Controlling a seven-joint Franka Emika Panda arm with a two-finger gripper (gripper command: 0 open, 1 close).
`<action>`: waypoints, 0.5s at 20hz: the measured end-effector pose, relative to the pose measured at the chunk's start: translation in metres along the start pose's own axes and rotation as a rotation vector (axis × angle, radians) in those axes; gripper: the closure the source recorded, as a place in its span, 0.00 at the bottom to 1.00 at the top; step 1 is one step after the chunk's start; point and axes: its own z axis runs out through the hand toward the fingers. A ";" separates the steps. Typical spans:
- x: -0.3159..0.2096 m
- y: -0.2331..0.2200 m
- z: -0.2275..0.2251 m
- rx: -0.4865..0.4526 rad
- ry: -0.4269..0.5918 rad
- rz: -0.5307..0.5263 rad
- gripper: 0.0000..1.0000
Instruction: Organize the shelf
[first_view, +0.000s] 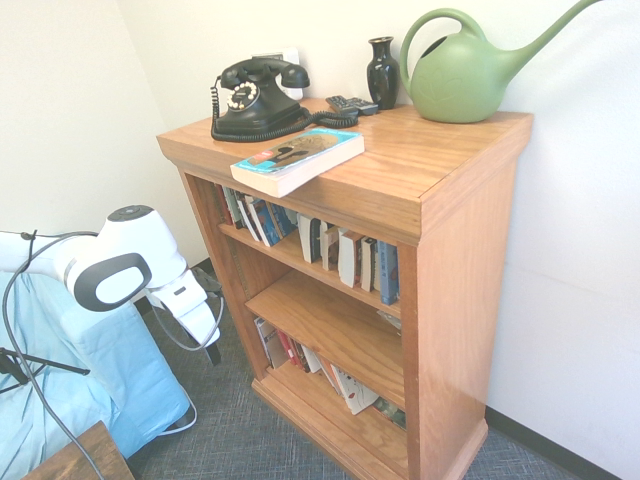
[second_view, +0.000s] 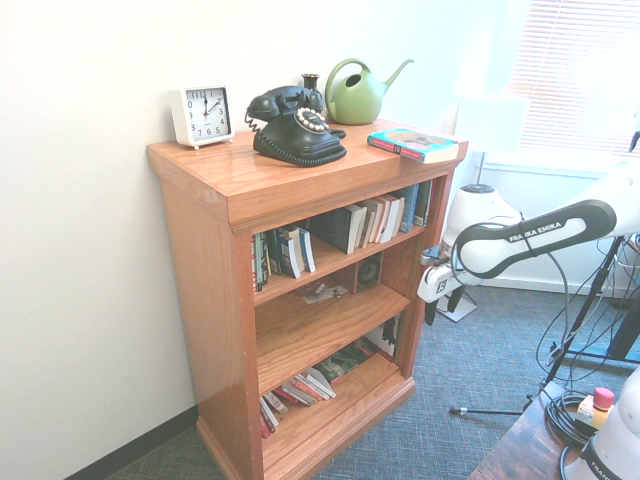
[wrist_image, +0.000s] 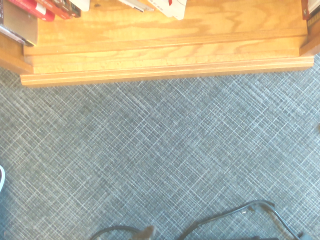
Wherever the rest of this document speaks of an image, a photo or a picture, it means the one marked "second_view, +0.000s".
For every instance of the black rotary telephone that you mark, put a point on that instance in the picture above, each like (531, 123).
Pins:
(292, 137)

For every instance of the black glossy vase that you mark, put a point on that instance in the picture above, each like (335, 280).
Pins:
(311, 84)

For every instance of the blue gold paperback book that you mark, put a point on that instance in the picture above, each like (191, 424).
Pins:
(412, 142)

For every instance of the white red leaning book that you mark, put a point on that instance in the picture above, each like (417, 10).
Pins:
(269, 415)

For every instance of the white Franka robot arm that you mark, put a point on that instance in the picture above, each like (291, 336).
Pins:
(540, 235)

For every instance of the red spine book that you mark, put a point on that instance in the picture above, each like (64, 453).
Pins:
(256, 265)

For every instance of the wooden bookshelf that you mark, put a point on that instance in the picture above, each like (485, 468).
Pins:
(300, 175)

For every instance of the black camera stand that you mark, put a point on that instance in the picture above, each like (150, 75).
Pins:
(580, 315)

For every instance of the blue white paperback book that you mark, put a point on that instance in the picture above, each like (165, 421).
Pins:
(292, 255)
(307, 247)

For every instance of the dark spine book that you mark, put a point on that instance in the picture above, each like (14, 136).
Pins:
(424, 202)

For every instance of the white black paperback book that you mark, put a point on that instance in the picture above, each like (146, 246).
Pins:
(391, 217)

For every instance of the white book with dark figures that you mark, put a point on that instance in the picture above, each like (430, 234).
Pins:
(387, 337)

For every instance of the cream paperback book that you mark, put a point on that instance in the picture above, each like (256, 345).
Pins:
(369, 225)

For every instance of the scattered paper cards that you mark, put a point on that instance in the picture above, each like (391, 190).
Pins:
(322, 292)

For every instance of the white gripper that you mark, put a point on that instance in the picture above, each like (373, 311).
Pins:
(440, 282)

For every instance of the white square analog clock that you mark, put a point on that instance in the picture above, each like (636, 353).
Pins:
(206, 116)

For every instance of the small wooden speaker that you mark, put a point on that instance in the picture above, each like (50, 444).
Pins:
(369, 274)

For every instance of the white window blinds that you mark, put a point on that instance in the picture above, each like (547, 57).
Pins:
(575, 65)

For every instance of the green plastic watering can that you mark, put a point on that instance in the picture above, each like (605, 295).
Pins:
(352, 102)

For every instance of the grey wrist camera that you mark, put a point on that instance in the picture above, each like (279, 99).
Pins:
(432, 255)

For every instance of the dark wooden table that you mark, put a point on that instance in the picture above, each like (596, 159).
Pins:
(525, 445)

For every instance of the red paperback book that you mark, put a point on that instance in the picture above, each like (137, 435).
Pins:
(297, 395)

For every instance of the yellow emergency stop button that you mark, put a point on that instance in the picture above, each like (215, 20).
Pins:
(597, 407)

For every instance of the dark cover flat book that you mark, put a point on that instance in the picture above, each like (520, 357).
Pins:
(345, 365)

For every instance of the thick black cover book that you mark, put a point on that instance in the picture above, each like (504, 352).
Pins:
(335, 227)

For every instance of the blue spine book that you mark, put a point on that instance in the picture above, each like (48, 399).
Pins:
(410, 210)

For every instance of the dark green book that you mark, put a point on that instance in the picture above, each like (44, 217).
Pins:
(271, 250)

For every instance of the brown cover paperback book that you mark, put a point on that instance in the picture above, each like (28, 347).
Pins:
(380, 220)

